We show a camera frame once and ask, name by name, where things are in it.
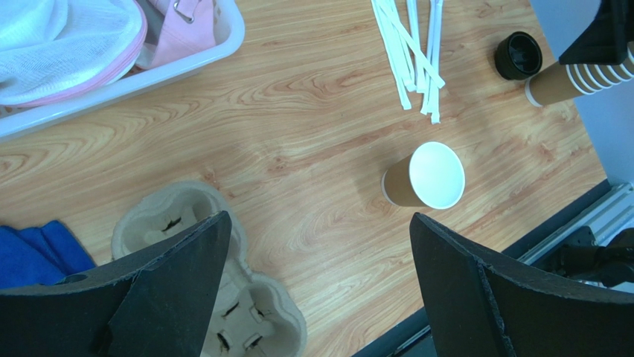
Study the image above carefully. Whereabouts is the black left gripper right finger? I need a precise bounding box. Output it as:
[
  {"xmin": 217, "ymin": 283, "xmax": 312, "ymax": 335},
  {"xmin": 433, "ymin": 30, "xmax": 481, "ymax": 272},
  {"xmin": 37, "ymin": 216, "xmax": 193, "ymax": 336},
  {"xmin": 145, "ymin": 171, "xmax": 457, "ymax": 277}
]
[{"xmin": 409, "ymin": 213, "xmax": 633, "ymax": 356}]

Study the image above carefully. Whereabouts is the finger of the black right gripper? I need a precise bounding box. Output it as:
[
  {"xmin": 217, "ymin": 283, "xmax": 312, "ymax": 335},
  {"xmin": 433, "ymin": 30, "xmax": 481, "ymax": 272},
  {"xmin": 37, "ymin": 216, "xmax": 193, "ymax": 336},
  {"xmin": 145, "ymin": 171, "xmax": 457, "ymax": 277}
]
[{"xmin": 558, "ymin": 0, "xmax": 633, "ymax": 65}]

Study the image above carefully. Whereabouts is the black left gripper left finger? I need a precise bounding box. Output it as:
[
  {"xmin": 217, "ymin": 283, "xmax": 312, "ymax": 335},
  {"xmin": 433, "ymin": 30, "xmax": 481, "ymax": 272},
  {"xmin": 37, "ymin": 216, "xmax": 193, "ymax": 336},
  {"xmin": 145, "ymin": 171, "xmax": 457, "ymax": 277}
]
[{"xmin": 1, "ymin": 211, "xmax": 232, "ymax": 356}]

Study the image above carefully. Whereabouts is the brown paper coffee cup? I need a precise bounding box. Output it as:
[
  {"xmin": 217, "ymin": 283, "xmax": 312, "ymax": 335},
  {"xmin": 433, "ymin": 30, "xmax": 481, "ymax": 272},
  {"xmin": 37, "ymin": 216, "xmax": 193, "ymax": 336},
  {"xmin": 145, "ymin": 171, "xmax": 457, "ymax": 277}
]
[{"xmin": 381, "ymin": 141, "xmax": 466, "ymax": 210}]

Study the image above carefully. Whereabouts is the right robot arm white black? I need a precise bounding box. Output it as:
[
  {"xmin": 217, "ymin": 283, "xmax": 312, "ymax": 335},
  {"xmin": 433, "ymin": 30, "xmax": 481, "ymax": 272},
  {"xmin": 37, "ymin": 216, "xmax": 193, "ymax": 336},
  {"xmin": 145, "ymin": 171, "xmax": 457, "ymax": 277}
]
[{"xmin": 525, "ymin": 1, "xmax": 633, "ymax": 288}]

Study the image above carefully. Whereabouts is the stack of paper cups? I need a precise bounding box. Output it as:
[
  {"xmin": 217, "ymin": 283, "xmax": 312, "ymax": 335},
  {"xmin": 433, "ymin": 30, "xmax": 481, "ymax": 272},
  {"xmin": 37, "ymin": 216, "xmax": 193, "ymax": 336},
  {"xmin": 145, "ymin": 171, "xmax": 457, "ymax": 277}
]
[{"xmin": 524, "ymin": 42, "xmax": 633, "ymax": 107}]

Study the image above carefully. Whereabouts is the stack of black lids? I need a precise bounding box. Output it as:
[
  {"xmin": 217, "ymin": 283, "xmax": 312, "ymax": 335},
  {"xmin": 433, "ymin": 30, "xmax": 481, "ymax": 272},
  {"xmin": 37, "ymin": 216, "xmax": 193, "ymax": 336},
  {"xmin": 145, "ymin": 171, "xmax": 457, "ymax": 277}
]
[{"xmin": 493, "ymin": 31, "xmax": 543, "ymax": 80}]

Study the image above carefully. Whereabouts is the cardboard cup carrier tray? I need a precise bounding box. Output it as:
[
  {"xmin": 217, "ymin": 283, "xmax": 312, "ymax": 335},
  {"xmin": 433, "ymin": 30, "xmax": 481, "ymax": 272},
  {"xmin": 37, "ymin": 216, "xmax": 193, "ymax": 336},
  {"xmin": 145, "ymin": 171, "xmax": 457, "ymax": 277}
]
[{"xmin": 111, "ymin": 181, "xmax": 307, "ymax": 356}]

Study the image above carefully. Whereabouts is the blue cloth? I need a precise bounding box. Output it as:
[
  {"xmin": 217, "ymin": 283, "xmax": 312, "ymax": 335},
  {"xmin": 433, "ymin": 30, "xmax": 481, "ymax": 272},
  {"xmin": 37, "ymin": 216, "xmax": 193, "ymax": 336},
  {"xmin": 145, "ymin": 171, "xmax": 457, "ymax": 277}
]
[{"xmin": 1, "ymin": 220, "xmax": 95, "ymax": 289}]

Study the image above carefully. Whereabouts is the white wrapped straw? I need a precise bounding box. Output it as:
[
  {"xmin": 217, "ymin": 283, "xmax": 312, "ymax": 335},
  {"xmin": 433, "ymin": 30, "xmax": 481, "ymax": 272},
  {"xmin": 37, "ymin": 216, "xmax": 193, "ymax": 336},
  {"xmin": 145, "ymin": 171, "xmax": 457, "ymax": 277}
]
[
  {"xmin": 420, "ymin": 1, "xmax": 436, "ymax": 117},
  {"xmin": 379, "ymin": 1, "xmax": 446, "ymax": 89},
  {"xmin": 429, "ymin": 0, "xmax": 444, "ymax": 124},
  {"xmin": 371, "ymin": 1, "xmax": 412, "ymax": 110},
  {"xmin": 406, "ymin": 0, "xmax": 426, "ymax": 94}
]

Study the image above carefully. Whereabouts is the pink white mesh pouch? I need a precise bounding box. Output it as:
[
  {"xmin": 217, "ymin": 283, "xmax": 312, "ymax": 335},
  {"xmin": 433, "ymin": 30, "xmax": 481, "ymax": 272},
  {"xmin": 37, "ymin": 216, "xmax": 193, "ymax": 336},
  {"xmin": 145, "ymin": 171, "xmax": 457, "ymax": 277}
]
[{"xmin": 0, "ymin": 0, "xmax": 221, "ymax": 108}]

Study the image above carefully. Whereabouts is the white plastic basket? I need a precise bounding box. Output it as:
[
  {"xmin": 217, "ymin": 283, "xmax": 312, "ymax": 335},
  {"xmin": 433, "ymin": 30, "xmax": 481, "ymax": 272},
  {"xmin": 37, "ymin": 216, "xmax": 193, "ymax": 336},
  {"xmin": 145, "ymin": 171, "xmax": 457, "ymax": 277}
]
[{"xmin": 1, "ymin": 0, "xmax": 246, "ymax": 143}]

